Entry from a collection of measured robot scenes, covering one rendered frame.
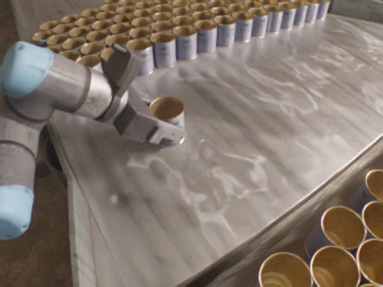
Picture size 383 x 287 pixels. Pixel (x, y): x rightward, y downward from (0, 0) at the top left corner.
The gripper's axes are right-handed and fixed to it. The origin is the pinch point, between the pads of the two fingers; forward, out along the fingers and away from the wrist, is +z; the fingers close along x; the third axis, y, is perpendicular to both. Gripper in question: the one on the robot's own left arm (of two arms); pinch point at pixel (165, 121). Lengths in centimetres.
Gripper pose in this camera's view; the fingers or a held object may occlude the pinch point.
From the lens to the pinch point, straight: 56.9
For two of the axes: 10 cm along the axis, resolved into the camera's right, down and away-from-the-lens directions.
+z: 5.9, 1.8, 7.9
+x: 5.5, 6.3, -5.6
